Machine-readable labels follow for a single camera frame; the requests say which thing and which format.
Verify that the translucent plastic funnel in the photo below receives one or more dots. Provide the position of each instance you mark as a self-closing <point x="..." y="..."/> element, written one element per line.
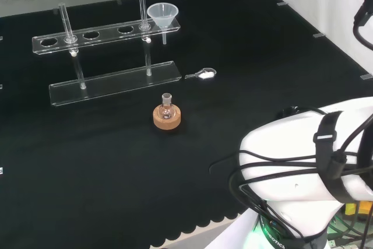
<point x="163" y="15"/>

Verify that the clear acrylic funnel stand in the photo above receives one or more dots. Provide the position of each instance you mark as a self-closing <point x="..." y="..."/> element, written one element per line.
<point x="116" y="81"/>

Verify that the small glass round-bottom flask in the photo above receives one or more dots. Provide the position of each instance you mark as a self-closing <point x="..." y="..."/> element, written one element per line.
<point x="166" y="110"/>

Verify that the black bench cloth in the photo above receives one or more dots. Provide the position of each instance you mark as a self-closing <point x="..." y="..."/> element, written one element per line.
<point x="116" y="173"/>

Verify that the yellow stop button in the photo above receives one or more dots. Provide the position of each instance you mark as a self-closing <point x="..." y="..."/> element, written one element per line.
<point x="349" y="209"/>

